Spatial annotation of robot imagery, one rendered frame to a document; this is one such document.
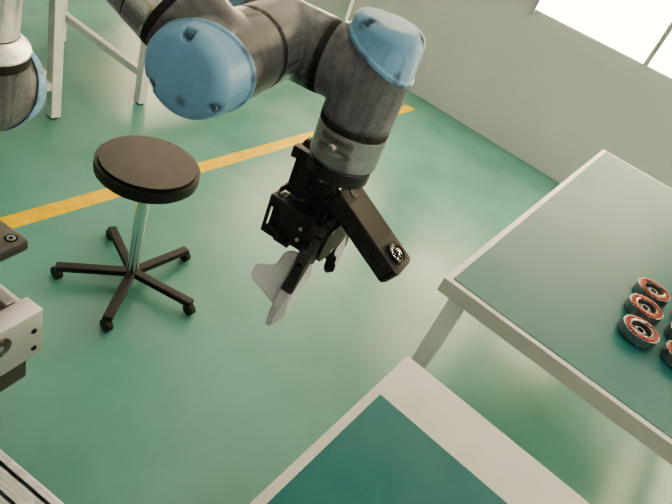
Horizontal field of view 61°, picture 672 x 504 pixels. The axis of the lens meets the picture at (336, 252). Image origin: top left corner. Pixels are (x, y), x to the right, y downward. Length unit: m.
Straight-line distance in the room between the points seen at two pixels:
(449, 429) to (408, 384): 0.13
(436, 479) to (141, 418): 1.09
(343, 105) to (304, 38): 0.07
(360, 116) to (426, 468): 0.78
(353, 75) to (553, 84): 4.18
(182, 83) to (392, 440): 0.87
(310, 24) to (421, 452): 0.86
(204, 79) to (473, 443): 0.99
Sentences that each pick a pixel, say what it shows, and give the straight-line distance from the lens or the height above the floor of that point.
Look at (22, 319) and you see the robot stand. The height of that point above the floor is 0.99.
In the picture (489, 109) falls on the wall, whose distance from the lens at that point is 4.89.
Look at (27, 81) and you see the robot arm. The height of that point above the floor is 1.23.
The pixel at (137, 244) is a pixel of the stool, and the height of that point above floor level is 0.21.
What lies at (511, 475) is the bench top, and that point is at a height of 0.75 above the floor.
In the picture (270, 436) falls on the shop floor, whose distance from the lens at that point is 2.02.
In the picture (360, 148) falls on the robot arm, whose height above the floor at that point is 1.39.
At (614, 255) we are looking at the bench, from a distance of 2.29.
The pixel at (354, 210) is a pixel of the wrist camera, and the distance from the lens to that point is 0.62.
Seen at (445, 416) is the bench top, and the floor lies 0.75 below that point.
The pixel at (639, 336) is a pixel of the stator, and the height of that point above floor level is 0.78.
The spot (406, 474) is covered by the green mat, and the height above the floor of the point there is 0.75.
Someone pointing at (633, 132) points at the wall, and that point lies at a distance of 4.62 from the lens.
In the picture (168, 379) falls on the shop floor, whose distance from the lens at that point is 2.07.
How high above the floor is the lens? 1.64
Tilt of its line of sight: 36 degrees down
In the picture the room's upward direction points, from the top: 23 degrees clockwise
